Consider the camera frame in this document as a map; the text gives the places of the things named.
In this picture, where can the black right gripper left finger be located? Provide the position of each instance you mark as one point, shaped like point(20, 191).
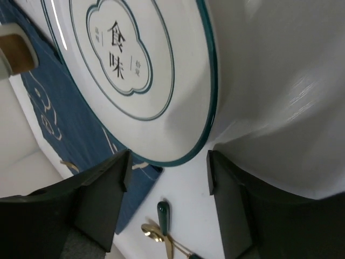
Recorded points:
point(74, 218)

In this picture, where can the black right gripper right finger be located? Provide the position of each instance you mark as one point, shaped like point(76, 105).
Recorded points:
point(258, 220)

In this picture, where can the gold fork green handle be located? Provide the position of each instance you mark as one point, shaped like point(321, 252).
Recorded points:
point(70, 165)

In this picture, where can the blue cloth with gold script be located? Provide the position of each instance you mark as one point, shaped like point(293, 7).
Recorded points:
point(67, 123)

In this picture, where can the clear glass cup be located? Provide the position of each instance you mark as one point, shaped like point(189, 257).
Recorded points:
point(17, 52)

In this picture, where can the white plate black rings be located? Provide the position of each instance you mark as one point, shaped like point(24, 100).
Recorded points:
point(134, 81)

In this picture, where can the gold knife green handle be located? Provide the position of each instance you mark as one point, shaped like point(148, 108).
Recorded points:
point(163, 211)

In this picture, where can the gold spoon green handle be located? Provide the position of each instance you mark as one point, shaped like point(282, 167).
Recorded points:
point(156, 234)

